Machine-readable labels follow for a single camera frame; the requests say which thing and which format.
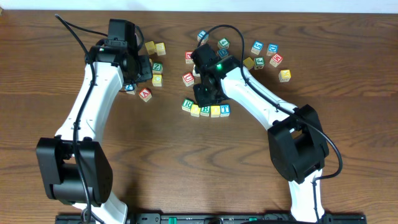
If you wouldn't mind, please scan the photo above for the yellow O block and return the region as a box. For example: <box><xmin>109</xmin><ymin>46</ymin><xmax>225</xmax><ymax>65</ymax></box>
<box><xmin>190</xmin><ymin>104</ymin><xmax>201</xmax><ymax>117</ymax></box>
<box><xmin>210</xmin><ymin>105</ymin><xmax>221</xmax><ymax>118</ymax></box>

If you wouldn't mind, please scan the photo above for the green B block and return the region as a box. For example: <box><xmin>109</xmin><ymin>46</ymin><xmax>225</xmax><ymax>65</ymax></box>
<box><xmin>200</xmin><ymin>106</ymin><xmax>211</xmax><ymax>117</ymax></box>

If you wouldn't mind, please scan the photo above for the blue H block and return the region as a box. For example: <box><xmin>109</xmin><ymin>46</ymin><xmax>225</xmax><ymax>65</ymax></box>
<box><xmin>192</xmin><ymin>65</ymin><xmax>200</xmax><ymax>77</ymax></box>

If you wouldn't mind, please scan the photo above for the blue T block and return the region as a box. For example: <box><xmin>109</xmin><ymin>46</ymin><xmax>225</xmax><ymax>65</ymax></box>
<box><xmin>220</xmin><ymin>104</ymin><xmax>231</xmax><ymax>117</ymax></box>

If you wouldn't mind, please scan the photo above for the green R block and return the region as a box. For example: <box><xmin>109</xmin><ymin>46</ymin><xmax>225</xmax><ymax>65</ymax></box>
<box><xmin>182</xmin><ymin>99</ymin><xmax>194</xmax><ymax>112</ymax></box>

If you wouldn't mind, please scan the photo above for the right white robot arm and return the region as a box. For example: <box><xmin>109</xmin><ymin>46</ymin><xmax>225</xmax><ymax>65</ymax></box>
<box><xmin>193</xmin><ymin>56</ymin><xmax>329</xmax><ymax>223</ymax></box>

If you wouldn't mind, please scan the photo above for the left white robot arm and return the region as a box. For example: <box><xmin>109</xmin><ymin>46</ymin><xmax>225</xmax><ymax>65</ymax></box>
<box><xmin>36</xmin><ymin>45</ymin><xmax>152</xmax><ymax>223</ymax></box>

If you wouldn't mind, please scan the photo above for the green Z block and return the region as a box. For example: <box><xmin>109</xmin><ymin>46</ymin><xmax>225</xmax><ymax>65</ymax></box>
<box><xmin>152</xmin><ymin>62</ymin><xmax>163</xmax><ymax>75</ymax></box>

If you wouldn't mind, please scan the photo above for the yellow G block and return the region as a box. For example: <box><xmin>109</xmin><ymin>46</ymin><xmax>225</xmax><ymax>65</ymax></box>
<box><xmin>152</xmin><ymin>74</ymin><xmax>163</xmax><ymax>87</ymax></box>

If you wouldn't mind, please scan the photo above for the red A block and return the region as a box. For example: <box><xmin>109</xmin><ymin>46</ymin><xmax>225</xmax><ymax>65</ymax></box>
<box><xmin>139</xmin><ymin>88</ymin><xmax>152</xmax><ymax>102</ymax></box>

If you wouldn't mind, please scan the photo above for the blue P block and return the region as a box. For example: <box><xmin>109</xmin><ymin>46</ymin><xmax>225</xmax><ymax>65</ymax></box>
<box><xmin>124</xmin><ymin>83</ymin><xmax>137</xmax><ymax>95</ymax></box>

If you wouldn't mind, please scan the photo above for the red U block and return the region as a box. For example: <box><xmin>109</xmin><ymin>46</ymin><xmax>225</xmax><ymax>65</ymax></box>
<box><xmin>182</xmin><ymin>72</ymin><xmax>195</xmax><ymax>86</ymax></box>

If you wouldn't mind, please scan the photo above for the yellow S block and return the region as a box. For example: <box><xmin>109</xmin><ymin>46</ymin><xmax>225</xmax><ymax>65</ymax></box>
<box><xmin>155</xmin><ymin>42</ymin><xmax>166</xmax><ymax>56</ymax></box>

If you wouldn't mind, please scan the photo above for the red E block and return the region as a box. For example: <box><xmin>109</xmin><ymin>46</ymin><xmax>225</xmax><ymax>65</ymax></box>
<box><xmin>185</xmin><ymin>51</ymin><xmax>193</xmax><ymax>64</ymax></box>

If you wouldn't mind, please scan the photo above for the blue D block centre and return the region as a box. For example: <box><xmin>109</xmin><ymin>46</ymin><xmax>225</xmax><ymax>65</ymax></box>
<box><xmin>217</xmin><ymin>49</ymin><xmax>229</xmax><ymax>59</ymax></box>

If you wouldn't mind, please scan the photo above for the blue d block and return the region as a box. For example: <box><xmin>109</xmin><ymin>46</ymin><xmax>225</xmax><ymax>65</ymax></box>
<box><xmin>217</xmin><ymin>49</ymin><xmax>229</xmax><ymax>59</ymax></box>
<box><xmin>266</xmin><ymin>44</ymin><xmax>279</xmax><ymax>56</ymax></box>

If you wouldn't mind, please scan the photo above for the green 4 block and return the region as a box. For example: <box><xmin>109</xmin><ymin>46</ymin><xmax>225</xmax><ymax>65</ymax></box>
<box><xmin>218</xmin><ymin>38</ymin><xmax>230</xmax><ymax>49</ymax></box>

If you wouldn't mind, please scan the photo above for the green J block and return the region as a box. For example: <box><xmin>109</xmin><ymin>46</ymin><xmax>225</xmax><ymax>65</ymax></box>
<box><xmin>254</xmin><ymin>57</ymin><xmax>265</xmax><ymax>70</ymax></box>

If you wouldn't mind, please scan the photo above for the blue L block top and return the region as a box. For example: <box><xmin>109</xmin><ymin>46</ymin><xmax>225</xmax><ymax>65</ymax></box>
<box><xmin>197</xmin><ymin>30</ymin><xmax>208</xmax><ymax>44</ymax></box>

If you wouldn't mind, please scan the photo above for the red M block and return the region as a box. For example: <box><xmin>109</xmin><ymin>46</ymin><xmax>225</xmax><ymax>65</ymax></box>
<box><xmin>270</xmin><ymin>54</ymin><xmax>283</xmax><ymax>67</ymax></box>

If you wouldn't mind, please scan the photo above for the blue D block right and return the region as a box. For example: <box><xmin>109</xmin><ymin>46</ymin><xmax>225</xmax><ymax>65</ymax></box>
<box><xmin>266</xmin><ymin>44</ymin><xmax>279</xmax><ymax>56</ymax></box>

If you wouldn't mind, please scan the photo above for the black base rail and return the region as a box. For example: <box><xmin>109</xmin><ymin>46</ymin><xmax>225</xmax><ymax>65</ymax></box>
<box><xmin>55</xmin><ymin>212</ymin><xmax>368</xmax><ymax>224</ymax></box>

